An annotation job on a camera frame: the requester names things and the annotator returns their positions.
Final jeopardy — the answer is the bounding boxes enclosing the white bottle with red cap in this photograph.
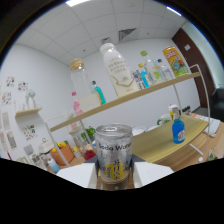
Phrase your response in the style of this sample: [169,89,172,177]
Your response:
[168,103,180,121]

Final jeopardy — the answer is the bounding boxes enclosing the black chair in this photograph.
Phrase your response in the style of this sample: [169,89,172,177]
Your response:
[209,87,224,123]

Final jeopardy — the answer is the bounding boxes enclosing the yellow cartoon print can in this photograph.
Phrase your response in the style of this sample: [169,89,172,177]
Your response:
[162,45,191,78]

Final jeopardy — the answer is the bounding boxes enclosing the green potted plant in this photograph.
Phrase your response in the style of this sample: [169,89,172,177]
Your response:
[80,126,97,141]

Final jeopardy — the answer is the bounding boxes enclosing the orange basket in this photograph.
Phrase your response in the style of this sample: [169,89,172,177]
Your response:
[49,141,75,167]

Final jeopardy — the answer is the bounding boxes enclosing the white frame wooden shelf rack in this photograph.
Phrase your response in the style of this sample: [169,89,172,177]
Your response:
[44,63,213,168]

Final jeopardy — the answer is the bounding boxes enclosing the large white milk bottle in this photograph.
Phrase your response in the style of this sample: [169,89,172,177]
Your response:
[99,42,140,98]

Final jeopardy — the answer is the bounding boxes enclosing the small pink bottle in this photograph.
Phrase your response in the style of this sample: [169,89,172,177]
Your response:
[71,91,84,117]

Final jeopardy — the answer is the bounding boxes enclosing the wooden wall shelf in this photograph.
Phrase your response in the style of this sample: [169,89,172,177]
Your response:
[14,107,44,120]

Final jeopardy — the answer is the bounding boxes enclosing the wide white bowl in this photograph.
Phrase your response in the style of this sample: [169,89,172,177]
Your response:
[131,125,147,136]

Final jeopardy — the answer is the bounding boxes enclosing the brown door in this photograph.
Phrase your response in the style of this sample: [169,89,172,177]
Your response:
[171,27,216,109]

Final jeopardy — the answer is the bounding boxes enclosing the glass jar with cork lid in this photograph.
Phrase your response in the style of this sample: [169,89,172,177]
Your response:
[69,58,101,113]

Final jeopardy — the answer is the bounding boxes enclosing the small clear water bottle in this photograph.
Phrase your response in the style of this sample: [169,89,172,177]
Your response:
[156,58,172,81]

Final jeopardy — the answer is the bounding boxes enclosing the clear bottle with green cap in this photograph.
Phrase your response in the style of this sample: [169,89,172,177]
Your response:
[140,50,162,84]

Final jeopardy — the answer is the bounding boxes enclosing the slim blue bottle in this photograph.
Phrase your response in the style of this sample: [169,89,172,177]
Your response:
[138,63,150,88]

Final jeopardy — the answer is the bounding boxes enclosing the round blue liquid bottle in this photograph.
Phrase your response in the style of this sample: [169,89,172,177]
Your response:
[171,114,186,145]

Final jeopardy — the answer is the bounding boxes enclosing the white notebook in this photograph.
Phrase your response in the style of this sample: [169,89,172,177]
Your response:
[202,115,222,138]

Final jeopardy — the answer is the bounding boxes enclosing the white and blue bottle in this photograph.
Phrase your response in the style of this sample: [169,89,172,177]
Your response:
[47,157,61,174]

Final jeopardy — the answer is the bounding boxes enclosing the teal liquid bottle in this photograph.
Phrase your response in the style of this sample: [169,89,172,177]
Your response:
[91,80,107,105]

